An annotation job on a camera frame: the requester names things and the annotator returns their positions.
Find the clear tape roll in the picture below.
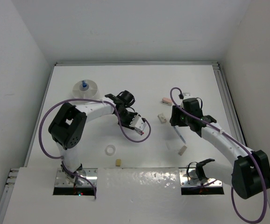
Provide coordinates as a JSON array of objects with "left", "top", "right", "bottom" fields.
[{"left": 105, "top": 145, "right": 116, "bottom": 156}]

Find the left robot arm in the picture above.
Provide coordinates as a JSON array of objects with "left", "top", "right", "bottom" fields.
[{"left": 48, "top": 90, "right": 139, "bottom": 176}]

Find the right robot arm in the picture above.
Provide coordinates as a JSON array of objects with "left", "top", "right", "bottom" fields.
[{"left": 170, "top": 98, "right": 270, "bottom": 199}]

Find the blue ballpoint pen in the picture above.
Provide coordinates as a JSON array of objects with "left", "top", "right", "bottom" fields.
[{"left": 173, "top": 126, "right": 186, "bottom": 144}]

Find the staples box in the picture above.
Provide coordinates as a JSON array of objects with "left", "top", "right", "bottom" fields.
[{"left": 157, "top": 113, "right": 167, "bottom": 124}]

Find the beige eraser block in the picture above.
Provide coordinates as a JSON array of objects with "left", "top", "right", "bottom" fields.
[{"left": 178, "top": 145, "right": 187, "bottom": 156}]

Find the small yellow eraser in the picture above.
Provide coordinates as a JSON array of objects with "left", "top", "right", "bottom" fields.
[{"left": 115, "top": 159, "right": 121, "bottom": 167}]

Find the white round divided container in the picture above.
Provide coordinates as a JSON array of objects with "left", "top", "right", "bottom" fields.
[{"left": 72, "top": 79, "right": 100, "bottom": 100}]

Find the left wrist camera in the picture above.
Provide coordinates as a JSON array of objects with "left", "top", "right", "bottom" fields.
[{"left": 130, "top": 114, "right": 146, "bottom": 133}]

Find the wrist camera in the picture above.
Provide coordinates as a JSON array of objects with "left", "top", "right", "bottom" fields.
[
  {"left": 130, "top": 114, "right": 146, "bottom": 133},
  {"left": 178, "top": 92, "right": 192, "bottom": 100}
]

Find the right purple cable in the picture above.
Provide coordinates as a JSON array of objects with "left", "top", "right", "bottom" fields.
[{"left": 170, "top": 87, "right": 268, "bottom": 223}]

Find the purple cable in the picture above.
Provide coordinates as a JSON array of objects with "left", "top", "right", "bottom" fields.
[
  {"left": 38, "top": 98, "right": 152, "bottom": 200},
  {"left": 170, "top": 87, "right": 268, "bottom": 223}
]

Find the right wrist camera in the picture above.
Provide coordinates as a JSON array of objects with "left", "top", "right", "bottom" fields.
[{"left": 178, "top": 92, "right": 192, "bottom": 100}]

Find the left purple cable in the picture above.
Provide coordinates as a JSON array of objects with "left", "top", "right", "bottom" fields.
[{"left": 38, "top": 98, "right": 152, "bottom": 200}]

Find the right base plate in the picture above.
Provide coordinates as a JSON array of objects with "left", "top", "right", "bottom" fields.
[{"left": 179, "top": 168, "right": 224, "bottom": 187}]

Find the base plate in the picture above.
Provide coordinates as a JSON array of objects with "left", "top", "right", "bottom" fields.
[
  {"left": 179, "top": 168, "right": 224, "bottom": 187},
  {"left": 54, "top": 168, "right": 98, "bottom": 188}
]

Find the left base plate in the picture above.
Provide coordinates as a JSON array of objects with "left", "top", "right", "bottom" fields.
[{"left": 54, "top": 168, "right": 98, "bottom": 188}]

